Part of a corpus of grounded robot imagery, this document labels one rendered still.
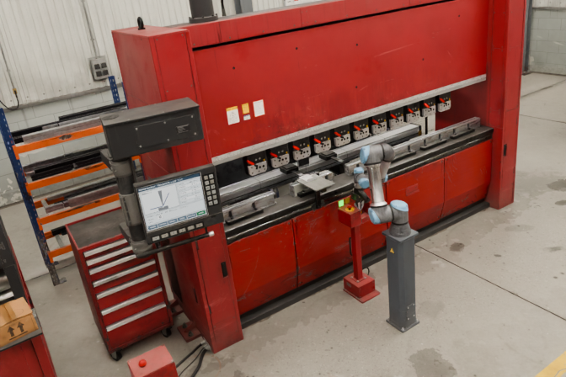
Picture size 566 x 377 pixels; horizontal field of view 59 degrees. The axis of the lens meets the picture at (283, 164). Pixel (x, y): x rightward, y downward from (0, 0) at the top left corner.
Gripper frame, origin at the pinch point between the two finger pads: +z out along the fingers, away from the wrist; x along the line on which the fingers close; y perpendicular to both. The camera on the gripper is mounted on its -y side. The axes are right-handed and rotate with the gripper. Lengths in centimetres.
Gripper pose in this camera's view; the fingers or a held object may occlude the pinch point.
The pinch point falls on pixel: (360, 209)
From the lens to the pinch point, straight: 400.5
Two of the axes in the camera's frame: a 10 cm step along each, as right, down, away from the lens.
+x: -8.3, 2.9, -4.7
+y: -5.5, -3.3, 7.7
